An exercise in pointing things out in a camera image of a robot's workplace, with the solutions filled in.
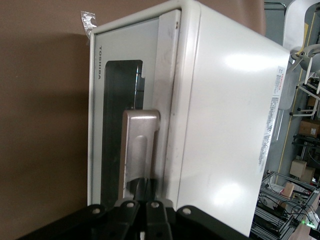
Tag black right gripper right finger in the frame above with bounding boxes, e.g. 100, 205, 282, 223
146, 178, 251, 240

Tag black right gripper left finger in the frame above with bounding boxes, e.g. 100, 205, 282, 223
17, 177, 149, 240

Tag oven door with metal handle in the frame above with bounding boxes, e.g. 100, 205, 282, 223
90, 9, 182, 209

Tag white toaster oven body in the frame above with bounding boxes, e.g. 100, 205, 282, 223
86, 0, 294, 239

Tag printed oven label sticker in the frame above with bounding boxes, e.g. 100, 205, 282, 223
256, 65, 286, 176

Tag aluminium profile rack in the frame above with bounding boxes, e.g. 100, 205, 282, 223
249, 169, 320, 240

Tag light cardboard box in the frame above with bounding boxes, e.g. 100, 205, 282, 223
289, 159, 316, 184

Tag brown cardboard box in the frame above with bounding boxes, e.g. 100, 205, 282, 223
298, 118, 320, 138

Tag clear tape piece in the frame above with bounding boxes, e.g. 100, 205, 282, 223
79, 10, 97, 41

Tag white plastic chair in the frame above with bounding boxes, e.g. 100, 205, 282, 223
282, 0, 320, 124

